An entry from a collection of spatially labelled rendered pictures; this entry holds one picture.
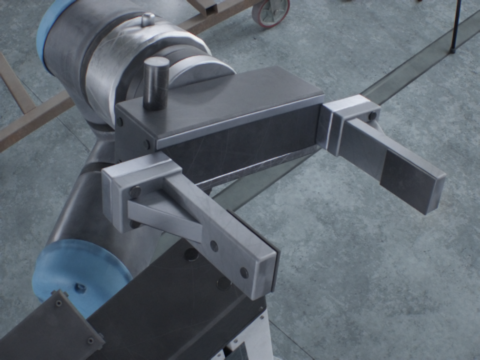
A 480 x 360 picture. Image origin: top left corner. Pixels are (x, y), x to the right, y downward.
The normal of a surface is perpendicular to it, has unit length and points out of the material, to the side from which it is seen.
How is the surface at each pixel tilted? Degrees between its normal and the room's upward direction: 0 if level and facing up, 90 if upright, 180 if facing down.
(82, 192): 24
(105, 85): 57
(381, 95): 0
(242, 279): 69
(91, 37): 28
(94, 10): 12
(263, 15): 90
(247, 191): 0
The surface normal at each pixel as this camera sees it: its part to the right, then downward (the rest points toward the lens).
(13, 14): -0.08, -0.58
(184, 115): 0.09, -0.84
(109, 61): -0.56, -0.30
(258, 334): 0.70, 0.55
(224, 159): 0.61, 0.47
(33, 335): 0.26, -0.25
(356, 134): -0.79, 0.27
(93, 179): -0.32, -0.61
